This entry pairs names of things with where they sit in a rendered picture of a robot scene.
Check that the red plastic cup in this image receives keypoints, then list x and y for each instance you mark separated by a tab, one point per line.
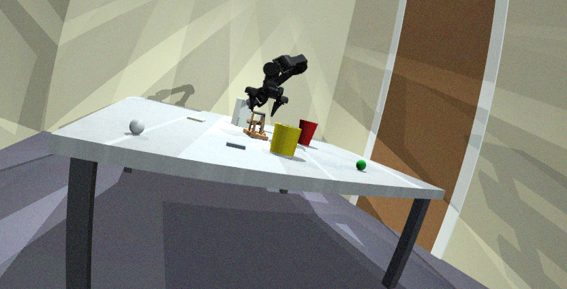
307	132

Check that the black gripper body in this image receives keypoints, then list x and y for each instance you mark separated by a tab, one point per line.
253	91

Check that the grey ball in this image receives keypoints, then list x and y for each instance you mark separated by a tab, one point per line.
136	126

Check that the dark grey flat bar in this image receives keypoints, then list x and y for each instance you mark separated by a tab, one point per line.
235	145

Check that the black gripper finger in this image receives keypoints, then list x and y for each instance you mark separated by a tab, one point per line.
252	101
276	105

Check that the yellow cup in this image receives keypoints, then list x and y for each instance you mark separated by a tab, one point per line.
284	141

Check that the green ball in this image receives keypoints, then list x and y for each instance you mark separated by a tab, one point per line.
360	165

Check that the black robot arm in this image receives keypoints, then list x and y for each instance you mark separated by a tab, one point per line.
288	66

